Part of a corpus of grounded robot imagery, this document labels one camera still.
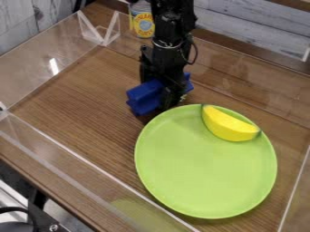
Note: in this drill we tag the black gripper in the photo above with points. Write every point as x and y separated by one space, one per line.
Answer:
163 63

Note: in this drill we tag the blue block object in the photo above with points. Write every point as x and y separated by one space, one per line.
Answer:
144 98

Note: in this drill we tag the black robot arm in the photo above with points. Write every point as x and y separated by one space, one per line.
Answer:
175 21

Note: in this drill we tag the green round plate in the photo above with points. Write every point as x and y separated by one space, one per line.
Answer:
199 175

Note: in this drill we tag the yellow banana slice toy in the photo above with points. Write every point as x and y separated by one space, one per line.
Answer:
227 127

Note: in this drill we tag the yellow labelled tin can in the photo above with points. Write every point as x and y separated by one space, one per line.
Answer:
140 18

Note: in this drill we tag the clear acrylic triangle bracket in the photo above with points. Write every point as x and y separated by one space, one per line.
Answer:
99 34

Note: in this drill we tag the black clamp with cable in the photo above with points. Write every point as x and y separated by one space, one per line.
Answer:
23 217

